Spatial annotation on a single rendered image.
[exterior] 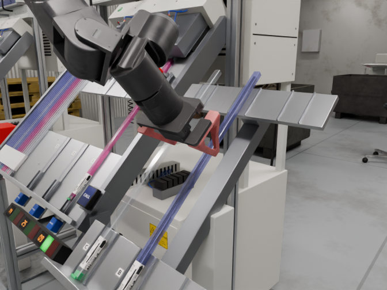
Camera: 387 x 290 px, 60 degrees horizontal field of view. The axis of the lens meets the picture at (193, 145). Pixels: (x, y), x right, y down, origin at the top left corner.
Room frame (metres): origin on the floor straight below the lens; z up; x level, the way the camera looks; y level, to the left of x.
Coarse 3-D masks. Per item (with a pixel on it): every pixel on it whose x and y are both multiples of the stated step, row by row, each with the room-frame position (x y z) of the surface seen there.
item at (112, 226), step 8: (216, 72) 0.76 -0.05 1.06; (208, 80) 0.75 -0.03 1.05; (216, 80) 0.76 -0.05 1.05; (208, 88) 0.74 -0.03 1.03; (200, 96) 0.72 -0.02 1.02; (168, 144) 0.65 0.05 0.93; (160, 152) 0.64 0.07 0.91; (160, 160) 0.64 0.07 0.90; (152, 168) 0.62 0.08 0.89; (144, 176) 0.61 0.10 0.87; (136, 184) 0.61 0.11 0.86; (144, 184) 0.61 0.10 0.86; (136, 192) 0.59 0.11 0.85; (128, 200) 0.58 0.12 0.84; (120, 208) 0.58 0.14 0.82; (128, 208) 0.58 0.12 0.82; (120, 216) 0.56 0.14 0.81; (112, 224) 0.55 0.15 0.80; (104, 232) 0.55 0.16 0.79; (112, 232) 0.55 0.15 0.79; (80, 272) 0.50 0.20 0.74; (80, 280) 0.50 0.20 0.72
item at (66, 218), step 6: (6, 174) 1.00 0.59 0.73; (12, 180) 0.96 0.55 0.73; (18, 186) 0.92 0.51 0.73; (24, 186) 0.90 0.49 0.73; (30, 192) 0.86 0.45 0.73; (36, 198) 0.83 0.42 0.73; (42, 198) 0.83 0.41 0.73; (42, 204) 0.80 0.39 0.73; (48, 204) 0.78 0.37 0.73; (54, 210) 0.75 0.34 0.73; (60, 216) 0.73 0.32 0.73; (66, 216) 0.72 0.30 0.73; (72, 222) 0.70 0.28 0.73
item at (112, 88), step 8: (176, 64) 1.01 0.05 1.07; (184, 64) 0.99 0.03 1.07; (168, 72) 1.00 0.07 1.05; (176, 72) 0.98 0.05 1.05; (112, 80) 1.14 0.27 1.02; (88, 88) 1.20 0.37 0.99; (96, 88) 1.17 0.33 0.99; (104, 88) 1.14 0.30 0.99; (112, 88) 1.11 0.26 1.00; (120, 88) 1.08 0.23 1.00; (112, 96) 1.08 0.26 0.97; (120, 96) 1.04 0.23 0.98; (128, 96) 1.02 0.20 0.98
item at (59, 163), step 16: (48, 144) 1.05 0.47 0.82; (64, 144) 1.00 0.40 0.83; (80, 144) 0.96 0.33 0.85; (32, 160) 1.03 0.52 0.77; (48, 160) 0.98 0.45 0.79; (64, 160) 0.94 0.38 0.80; (80, 160) 0.90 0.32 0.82; (112, 160) 0.82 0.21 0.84; (16, 176) 1.01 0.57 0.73; (32, 176) 0.96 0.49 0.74; (48, 176) 0.92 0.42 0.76; (64, 176) 0.87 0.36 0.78; (80, 176) 0.84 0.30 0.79; (96, 176) 0.81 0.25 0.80; (48, 192) 0.86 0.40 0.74; (64, 192) 0.82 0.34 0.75; (80, 192) 0.79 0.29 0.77; (64, 208) 0.77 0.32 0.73; (80, 208) 0.75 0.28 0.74
